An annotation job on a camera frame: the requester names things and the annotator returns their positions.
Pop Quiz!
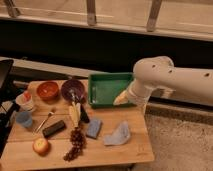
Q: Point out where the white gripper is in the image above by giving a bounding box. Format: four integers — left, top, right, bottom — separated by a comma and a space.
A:
113, 81, 152, 106

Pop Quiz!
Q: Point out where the blue sponge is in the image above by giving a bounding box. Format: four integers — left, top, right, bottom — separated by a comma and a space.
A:
86, 118, 102, 139

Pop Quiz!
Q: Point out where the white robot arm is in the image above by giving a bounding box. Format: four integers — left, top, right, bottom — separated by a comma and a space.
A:
113, 56, 213, 106

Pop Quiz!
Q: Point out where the purple bowl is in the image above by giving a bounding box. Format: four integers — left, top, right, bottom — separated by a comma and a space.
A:
61, 79, 86, 102

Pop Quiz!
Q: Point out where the red bowl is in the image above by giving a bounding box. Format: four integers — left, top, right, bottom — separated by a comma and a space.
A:
36, 81, 59, 101

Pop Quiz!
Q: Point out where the green plastic tray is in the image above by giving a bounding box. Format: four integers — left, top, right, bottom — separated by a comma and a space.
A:
87, 73, 133, 108

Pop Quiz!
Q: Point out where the light blue cloth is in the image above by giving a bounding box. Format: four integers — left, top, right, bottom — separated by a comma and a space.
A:
103, 121, 131, 146

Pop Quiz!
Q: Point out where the yellow corn cob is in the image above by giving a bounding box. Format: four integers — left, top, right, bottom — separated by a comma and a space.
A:
68, 103, 80, 127

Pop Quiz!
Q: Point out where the bunch of dark grapes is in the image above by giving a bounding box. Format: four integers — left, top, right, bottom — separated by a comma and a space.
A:
63, 127, 86, 161

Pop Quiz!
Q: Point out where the wooden table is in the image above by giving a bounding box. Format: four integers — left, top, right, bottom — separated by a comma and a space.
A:
0, 81, 154, 171

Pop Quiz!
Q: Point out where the black rectangular block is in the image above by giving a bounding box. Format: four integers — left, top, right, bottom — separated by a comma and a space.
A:
42, 120, 66, 138

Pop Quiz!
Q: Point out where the red yellow apple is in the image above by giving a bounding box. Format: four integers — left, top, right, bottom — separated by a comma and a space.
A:
32, 138, 50, 155

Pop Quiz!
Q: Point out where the white cup with red item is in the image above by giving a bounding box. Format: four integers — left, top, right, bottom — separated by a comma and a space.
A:
15, 91, 35, 111

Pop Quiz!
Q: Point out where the blue plastic cup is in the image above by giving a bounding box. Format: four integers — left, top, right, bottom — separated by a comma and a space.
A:
15, 111, 33, 128

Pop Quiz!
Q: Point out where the black device at left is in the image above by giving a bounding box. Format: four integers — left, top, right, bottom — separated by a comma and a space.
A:
0, 60, 19, 157

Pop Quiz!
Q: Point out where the black handled utensil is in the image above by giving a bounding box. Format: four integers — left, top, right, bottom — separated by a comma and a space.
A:
80, 105, 90, 123

